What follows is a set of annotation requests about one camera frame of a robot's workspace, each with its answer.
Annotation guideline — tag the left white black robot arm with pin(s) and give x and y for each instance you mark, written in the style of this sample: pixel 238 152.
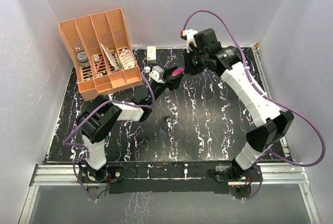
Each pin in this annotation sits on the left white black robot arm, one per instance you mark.
pixel 97 121

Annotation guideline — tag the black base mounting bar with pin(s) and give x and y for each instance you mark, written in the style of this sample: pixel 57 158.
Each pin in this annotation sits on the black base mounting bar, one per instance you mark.
pixel 197 176

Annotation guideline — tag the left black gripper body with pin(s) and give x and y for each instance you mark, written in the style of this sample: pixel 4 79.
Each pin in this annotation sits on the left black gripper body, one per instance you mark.
pixel 159 87

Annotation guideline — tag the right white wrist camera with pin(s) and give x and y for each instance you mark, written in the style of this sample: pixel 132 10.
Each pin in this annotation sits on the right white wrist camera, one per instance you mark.
pixel 189 37

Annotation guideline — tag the white paper sachet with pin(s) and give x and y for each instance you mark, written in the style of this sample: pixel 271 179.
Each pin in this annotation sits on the white paper sachet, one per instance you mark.
pixel 110 57

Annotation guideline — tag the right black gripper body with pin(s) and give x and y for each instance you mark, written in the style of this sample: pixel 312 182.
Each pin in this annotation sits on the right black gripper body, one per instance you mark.
pixel 195 62

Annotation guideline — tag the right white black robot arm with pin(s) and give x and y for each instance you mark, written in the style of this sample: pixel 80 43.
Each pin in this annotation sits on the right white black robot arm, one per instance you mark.
pixel 271 122

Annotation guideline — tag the grey round tin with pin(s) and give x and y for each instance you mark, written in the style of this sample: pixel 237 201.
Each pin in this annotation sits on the grey round tin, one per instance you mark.
pixel 83 59

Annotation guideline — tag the small white card box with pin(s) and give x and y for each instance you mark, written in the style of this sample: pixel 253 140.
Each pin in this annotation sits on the small white card box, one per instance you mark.
pixel 97 57

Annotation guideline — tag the orange plastic file organizer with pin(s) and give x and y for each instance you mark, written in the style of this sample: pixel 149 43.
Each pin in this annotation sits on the orange plastic file organizer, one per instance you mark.
pixel 85 34

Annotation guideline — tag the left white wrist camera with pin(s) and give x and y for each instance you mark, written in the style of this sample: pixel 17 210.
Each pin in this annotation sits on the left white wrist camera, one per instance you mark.
pixel 156 73

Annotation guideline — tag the white label packet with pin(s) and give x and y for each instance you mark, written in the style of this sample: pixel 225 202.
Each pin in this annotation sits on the white label packet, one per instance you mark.
pixel 127 59

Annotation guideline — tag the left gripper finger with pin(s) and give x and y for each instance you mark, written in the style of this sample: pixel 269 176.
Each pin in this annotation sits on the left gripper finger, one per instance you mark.
pixel 171 72
pixel 174 81

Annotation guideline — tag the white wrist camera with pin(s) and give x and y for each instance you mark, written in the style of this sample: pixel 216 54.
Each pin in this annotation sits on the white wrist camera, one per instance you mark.
pixel 189 37
pixel 156 73

